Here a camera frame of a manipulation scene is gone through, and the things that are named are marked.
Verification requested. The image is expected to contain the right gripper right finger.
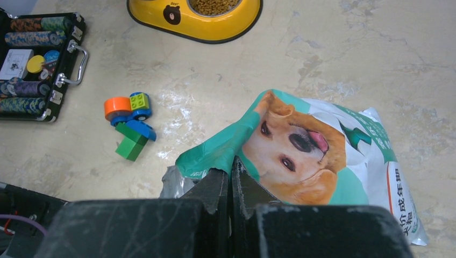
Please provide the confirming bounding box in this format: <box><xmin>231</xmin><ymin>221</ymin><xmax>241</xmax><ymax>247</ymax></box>
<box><xmin>231</xmin><ymin>156</ymin><xmax>281</xmax><ymax>257</ymax></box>

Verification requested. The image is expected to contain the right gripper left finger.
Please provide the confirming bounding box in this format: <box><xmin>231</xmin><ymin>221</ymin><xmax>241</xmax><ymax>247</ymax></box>
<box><xmin>182</xmin><ymin>168</ymin><xmax>231</xmax><ymax>257</ymax></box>

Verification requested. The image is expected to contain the green dog food bag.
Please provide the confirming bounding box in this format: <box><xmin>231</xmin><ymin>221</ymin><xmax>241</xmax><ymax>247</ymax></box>
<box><xmin>160</xmin><ymin>89</ymin><xmax>429</xmax><ymax>246</ymax></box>

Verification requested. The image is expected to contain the yellow double pet bowl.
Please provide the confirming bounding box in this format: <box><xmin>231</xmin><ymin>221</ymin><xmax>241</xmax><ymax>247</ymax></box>
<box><xmin>126</xmin><ymin>1</ymin><xmax>263</xmax><ymax>44</ymax></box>

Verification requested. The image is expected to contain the green toy brick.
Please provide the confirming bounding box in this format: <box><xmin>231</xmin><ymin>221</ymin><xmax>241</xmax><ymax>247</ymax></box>
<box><xmin>115</xmin><ymin>123</ymin><xmax>148</xmax><ymax>161</ymax></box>

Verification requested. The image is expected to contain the blue toy brick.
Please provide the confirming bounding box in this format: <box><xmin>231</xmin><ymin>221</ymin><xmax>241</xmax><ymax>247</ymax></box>
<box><xmin>126</xmin><ymin>120</ymin><xmax>156</xmax><ymax>141</ymax></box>

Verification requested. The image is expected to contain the orange blue toy truck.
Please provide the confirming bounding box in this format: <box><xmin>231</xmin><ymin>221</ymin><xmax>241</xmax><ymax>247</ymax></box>
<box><xmin>104</xmin><ymin>92</ymin><xmax>153</xmax><ymax>127</ymax></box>

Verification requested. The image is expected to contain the black poker chip case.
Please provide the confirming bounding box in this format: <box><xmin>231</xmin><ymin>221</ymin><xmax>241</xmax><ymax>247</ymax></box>
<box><xmin>1</xmin><ymin>10</ymin><xmax>89</xmax><ymax>122</ymax></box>

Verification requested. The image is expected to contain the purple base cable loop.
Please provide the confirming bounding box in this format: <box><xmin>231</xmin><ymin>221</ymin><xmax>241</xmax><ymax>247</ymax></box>
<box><xmin>0</xmin><ymin>213</ymin><xmax>49</xmax><ymax>238</ymax></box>

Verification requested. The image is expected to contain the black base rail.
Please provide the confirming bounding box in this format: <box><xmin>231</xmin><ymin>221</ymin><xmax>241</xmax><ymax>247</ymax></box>
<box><xmin>1</xmin><ymin>182</ymin><xmax>68</xmax><ymax>257</ymax></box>

